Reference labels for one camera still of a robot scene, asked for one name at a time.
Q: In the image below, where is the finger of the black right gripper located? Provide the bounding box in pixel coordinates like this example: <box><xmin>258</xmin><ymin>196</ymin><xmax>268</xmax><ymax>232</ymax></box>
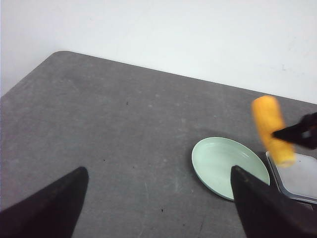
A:
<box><xmin>272</xmin><ymin>113</ymin><xmax>317</xmax><ymax>149</ymax></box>

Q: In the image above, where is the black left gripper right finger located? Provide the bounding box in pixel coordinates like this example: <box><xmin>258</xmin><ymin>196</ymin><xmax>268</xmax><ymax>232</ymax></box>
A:
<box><xmin>230</xmin><ymin>166</ymin><xmax>317</xmax><ymax>238</ymax></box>

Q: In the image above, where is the silver digital kitchen scale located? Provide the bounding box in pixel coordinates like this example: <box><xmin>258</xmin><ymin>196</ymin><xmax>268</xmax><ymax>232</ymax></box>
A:
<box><xmin>265</xmin><ymin>152</ymin><xmax>317</xmax><ymax>212</ymax></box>

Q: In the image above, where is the yellow corn cob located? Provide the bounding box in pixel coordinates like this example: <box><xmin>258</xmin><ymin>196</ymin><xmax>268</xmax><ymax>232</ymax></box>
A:
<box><xmin>251</xmin><ymin>95</ymin><xmax>295</xmax><ymax>168</ymax></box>

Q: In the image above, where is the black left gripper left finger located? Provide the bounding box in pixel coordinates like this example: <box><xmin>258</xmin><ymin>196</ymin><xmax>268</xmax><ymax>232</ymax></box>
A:
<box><xmin>0</xmin><ymin>167</ymin><xmax>89</xmax><ymax>238</ymax></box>

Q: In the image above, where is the light green plate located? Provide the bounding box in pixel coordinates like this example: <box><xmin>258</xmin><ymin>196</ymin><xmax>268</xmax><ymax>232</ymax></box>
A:
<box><xmin>191</xmin><ymin>137</ymin><xmax>270</xmax><ymax>201</ymax></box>

